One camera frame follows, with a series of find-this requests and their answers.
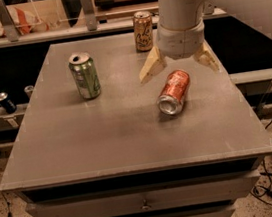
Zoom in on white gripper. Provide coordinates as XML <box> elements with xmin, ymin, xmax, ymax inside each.
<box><xmin>139</xmin><ymin>21</ymin><xmax>219</xmax><ymax>84</ymax></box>

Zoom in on red coke can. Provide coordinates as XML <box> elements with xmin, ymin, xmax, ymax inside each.
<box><xmin>157</xmin><ymin>70</ymin><xmax>191</xmax><ymax>116</ymax></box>

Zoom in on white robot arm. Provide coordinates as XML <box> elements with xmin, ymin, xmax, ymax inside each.
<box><xmin>139</xmin><ymin>0</ymin><xmax>272</xmax><ymax>83</ymax></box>

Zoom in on tan LaCroix can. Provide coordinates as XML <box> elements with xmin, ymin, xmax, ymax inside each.
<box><xmin>133</xmin><ymin>11</ymin><xmax>154</xmax><ymax>52</ymax></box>

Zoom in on green soda can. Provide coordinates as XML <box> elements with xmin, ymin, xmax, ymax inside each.
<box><xmin>68</xmin><ymin>52</ymin><xmax>101</xmax><ymax>100</ymax></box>

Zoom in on silver can on shelf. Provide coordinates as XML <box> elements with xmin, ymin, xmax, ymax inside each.
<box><xmin>24</xmin><ymin>85</ymin><xmax>34</xmax><ymax>98</ymax></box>

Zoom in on dark blue can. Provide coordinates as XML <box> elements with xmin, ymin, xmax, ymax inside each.
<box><xmin>0</xmin><ymin>92</ymin><xmax>17</xmax><ymax>113</ymax></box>

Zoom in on upper grey drawer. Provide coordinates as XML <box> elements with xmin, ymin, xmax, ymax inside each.
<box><xmin>26</xmin><ymin>170</ymin><xmax>260</xmax><ymax>217</ymax></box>

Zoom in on right metal bracket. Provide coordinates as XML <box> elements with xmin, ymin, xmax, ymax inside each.
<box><xmin>203</xmin><ymin>1</ymin><xmax>215</xmax><ymax>16</ymax></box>

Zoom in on metal bracket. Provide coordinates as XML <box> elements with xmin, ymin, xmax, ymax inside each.
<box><xmin>79</xmin><ymin>0</ymin><xmax>98</xmax><ymax>31</ymax></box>
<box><xmin>203</xmin><ymin>1</ymin><xmax>215</xmax><ymax>16</ymax></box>
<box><xmin>0</xmin><ymin>0</ymin><xmax>20</xmax><ymax>42</ymax></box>

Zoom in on middle metal bracket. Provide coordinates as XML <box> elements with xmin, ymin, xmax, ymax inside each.
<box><xmin>79</xmin><ymin>0</ymin><xmax>98</xmax><ymax>31</ymax></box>

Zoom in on left metal bracket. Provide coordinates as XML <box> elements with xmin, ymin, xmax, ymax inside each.
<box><xmin>0</xmin><ymin>0</ymin><xmax>20</xmax><ymax>42</ymax></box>

